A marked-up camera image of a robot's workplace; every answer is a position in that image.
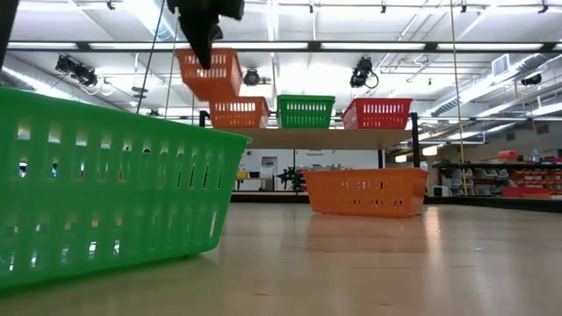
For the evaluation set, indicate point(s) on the black overhead rig beam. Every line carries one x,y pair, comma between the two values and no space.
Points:
314,45

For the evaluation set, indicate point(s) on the black aluminium table frame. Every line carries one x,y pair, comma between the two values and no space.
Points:
483,203

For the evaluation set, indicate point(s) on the black background robot arm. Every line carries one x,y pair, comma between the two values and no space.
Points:
292,177

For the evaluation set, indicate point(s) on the wooden shelf with black legs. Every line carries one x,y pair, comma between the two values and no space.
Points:
329,138

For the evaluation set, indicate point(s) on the storage rack with red bins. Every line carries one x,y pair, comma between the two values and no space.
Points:
527,175

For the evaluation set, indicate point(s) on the small yellow box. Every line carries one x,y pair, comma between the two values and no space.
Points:
242,174

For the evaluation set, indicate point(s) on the black ceiling-mounted device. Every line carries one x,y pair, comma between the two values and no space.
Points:
83,75

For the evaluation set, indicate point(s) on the green plastic basket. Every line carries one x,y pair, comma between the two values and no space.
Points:
305,123
131,199

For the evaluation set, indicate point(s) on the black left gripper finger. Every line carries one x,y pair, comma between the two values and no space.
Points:
199,35

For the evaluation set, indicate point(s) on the orange plastic basket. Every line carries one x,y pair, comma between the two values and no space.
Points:
364,206
215,88
239,120

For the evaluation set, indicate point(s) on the small black ceiling device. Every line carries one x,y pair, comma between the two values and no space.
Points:
531,79

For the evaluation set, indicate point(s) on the round black ceiling reel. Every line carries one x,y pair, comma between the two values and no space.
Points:
251,77

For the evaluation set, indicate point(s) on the red plastic basket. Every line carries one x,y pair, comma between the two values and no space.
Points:
377,123

